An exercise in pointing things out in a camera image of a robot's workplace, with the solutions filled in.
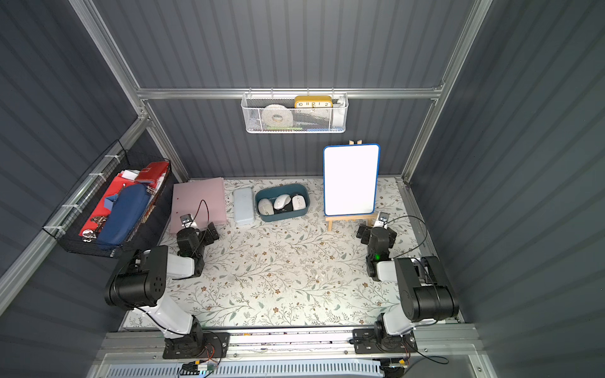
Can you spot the pink folder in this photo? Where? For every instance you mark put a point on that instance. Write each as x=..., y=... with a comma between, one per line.
x=204, y=200

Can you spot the beige white mouse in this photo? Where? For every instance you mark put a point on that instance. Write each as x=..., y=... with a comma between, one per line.
x=266, y=207

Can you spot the wooden easel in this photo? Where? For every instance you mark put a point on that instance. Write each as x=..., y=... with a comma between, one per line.
x=350, y=218

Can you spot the white tape roll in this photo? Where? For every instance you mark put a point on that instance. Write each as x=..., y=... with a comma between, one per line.
x=276, y=116

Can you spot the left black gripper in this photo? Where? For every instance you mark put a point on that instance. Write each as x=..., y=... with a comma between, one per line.
x=208, y=232

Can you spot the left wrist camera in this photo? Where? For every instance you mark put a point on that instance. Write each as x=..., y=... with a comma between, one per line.
x=187, y=220

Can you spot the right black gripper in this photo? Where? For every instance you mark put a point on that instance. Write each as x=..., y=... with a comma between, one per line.
x=366, y=233

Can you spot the red package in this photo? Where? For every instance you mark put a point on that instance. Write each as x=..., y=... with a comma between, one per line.
x=152, y=176

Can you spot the black wire basket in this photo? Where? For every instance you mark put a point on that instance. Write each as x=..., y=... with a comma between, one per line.
x=65, y=225

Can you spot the yellow clock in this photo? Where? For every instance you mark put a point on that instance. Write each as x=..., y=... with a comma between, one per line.
x=313, y=102

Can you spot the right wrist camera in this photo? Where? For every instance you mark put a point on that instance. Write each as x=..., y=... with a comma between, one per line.
x=382, y=219

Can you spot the navy blue pouch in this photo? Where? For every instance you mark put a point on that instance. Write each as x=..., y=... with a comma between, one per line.
x=127, y=210

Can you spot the blue framed whiteboard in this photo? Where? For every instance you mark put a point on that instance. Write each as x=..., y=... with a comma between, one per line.
x=351, y=180

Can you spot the glossy white mouse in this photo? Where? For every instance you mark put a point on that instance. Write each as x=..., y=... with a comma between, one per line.
x=282, y=201

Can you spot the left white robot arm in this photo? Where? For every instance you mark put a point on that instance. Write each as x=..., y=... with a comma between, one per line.
x=139, y=283

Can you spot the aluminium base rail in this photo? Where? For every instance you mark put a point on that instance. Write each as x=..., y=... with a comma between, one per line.
x=441, y=350

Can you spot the teal storage box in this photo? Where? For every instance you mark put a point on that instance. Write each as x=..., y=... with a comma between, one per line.
x=287, y=213

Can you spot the white wire basket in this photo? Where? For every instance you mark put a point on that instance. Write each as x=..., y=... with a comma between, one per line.
x=307, y=121

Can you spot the floral table mat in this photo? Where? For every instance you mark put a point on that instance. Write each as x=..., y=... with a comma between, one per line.
x=295, y=272

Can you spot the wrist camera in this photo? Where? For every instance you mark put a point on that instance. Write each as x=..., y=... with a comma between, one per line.
x=187, y=220
x=382, y=219

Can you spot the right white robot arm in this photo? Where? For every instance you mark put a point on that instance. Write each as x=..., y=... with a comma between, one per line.
x=426, y=296

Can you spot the light blue case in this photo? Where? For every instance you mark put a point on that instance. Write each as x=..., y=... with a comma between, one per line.
x=243, y=206

